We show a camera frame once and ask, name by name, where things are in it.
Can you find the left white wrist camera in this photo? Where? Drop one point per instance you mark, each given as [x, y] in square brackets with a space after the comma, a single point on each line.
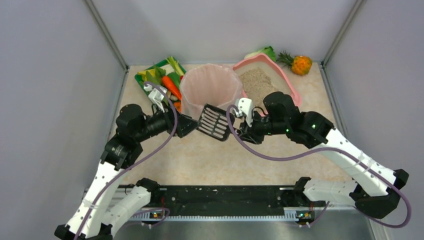
[156, 94]

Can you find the white green leek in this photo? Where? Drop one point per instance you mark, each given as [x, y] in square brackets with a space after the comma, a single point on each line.
[175, 65]

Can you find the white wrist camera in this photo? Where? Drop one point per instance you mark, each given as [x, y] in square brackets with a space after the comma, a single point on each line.
[244, 108]
[156, 94]

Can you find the pink lined trash bin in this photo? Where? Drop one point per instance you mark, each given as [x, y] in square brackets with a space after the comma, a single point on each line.
[212, 84]

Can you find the pink litter box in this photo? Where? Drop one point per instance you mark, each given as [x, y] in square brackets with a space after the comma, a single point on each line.
[260, 76]

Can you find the orange toy carrot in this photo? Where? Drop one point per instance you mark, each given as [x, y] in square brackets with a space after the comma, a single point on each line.
[169, 84]

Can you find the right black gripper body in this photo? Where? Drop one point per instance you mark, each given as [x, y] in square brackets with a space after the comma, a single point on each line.
[245, 129]

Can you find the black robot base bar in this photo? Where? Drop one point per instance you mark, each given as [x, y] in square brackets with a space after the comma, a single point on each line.
[229, 200]

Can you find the black litter scoop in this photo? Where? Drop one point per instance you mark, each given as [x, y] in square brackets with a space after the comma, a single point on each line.
[213, 123]

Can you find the green vegetable tray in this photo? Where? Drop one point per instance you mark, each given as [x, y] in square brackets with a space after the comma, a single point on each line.
[167, 75]

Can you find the toy bok choy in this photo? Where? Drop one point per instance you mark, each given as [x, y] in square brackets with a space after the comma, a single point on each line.
[268, 50]

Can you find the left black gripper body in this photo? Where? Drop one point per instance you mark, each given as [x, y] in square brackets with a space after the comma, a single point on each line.
[178, 123]

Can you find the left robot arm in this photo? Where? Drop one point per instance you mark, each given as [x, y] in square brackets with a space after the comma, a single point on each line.
[94, 218]

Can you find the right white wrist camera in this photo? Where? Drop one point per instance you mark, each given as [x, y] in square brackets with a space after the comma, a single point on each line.
[244, 108]

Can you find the toy pineapple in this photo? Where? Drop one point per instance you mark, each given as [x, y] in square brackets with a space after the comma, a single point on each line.
[299, 64]

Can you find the green leafy vegetable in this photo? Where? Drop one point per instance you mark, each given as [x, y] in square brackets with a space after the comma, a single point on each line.
[155, 75]

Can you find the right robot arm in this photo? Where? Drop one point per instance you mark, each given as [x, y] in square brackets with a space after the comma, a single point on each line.
[373, 189]

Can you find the small orange pumpkin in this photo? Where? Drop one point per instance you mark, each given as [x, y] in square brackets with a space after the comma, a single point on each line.
[177, 105]

